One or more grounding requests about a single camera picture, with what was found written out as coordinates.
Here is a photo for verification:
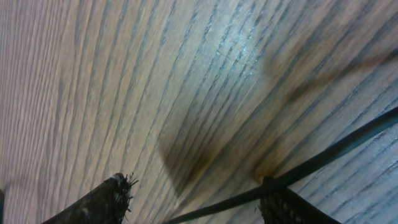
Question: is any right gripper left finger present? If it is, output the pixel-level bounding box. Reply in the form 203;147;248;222
44;173;138;224

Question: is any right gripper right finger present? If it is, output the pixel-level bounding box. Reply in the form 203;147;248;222
259;187;340;224

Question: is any black multi-head charging cable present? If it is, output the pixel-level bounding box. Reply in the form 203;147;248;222
161;107;398;224

